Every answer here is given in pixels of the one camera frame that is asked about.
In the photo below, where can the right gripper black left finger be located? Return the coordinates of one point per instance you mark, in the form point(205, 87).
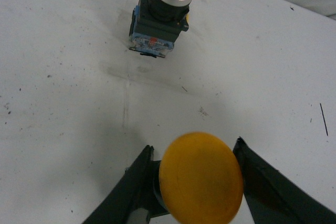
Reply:
point(136, 198)

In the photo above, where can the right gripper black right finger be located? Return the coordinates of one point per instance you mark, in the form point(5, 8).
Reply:
point(272, 197)

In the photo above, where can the yellow mushroom push button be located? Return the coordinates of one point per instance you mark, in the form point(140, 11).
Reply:
point(200, 179)

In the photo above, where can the red mushroom push button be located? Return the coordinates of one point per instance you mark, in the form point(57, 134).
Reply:
point(157, 24)

